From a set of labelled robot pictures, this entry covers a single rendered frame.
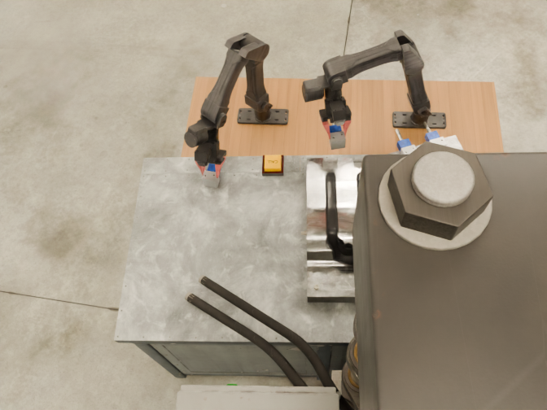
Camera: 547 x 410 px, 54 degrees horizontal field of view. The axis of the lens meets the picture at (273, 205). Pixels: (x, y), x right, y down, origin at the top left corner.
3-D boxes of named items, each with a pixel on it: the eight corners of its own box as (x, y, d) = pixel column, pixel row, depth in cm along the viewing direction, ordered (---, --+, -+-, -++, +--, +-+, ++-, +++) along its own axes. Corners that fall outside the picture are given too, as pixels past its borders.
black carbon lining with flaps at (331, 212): (323, 175, 190) (324, 160, 181) (369, 175, 188) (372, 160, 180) (326, 268, 173) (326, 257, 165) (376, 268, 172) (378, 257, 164)
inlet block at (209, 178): (214, 156, 205) (212, 148, 200) (226, 158, 204) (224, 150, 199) (204, 185, 199) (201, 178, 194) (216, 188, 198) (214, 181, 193)
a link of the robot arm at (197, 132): (199, 154, 180) (204, 124, 172) (181, 141, 182) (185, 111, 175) (221, 141, 187) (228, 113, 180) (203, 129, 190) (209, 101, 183)
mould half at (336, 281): (307, 171, 199) (306, 150, 187) (378, 170, 197) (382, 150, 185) (307, 302, 176) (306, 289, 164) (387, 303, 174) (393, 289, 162)
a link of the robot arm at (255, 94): (258, 115, 201) (254, 49, 173) (245, 106, 204) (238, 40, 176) (269, 106, 204) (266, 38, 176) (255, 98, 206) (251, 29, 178)
